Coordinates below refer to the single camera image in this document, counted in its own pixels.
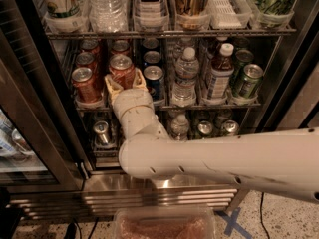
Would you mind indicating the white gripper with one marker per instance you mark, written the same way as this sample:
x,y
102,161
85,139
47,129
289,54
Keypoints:
x,y
132,99

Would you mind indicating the red coke can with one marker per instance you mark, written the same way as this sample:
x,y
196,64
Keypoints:
x,y
122,70
84,80
87,59
121,47

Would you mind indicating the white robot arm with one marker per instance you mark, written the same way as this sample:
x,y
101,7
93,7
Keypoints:
x,y
284,163

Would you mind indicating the blue pepsi can front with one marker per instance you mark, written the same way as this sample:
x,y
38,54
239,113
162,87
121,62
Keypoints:
x,y
154,77

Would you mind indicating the blue pepsi can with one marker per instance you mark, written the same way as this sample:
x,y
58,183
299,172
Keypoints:
x,y
154,77
152,58

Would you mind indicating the blue pepsi can middle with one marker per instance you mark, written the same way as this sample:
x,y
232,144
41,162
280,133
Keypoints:
x,y
152,58

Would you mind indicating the red coke can left front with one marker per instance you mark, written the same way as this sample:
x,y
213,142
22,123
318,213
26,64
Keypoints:
x,y
84,80

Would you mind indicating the red coke can left middle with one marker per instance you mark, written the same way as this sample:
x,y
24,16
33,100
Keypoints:
x,y
87,59

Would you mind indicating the silver can bottom left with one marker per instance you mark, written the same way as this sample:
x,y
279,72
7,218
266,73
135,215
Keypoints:
x,y
101,129

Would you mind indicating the clear water bottle middle shelf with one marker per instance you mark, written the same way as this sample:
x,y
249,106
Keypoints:
x,y
186,70

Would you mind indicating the water bottle bottom shelf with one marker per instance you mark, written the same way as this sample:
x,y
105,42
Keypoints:
x,y
179,127

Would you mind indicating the white label bottle top shelf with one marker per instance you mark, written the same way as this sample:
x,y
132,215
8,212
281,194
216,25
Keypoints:
x,y
150,8

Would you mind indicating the large water bottle top shelf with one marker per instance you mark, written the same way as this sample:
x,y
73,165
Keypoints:
x,y
108,16

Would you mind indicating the green can bottom shelf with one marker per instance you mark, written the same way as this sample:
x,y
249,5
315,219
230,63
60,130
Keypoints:
x,y
204,129

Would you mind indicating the stainless steel fridge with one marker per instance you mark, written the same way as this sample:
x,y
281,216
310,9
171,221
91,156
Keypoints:
x,y
287,52

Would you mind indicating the glass fridge door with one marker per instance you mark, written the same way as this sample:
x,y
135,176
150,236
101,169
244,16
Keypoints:
x,y
21,104

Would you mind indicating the green can bottom right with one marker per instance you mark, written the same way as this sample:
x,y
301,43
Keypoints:
x,y
229,128

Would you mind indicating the green can right middle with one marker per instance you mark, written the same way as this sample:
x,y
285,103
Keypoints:
x,y
242,58

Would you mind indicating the green can right front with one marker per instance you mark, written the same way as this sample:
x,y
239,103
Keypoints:
x,y
247,81

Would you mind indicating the brown tea bottle white cap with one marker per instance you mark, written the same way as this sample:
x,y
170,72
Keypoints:
x,y
221,68

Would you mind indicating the empty white plastic tray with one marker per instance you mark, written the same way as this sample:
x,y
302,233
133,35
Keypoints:
x,y
229,14

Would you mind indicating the clear plastic bin on floor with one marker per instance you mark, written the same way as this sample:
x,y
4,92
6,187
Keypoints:
x,y
165,222

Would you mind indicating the blue tape cross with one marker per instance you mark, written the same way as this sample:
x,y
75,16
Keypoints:
x,y
232,224

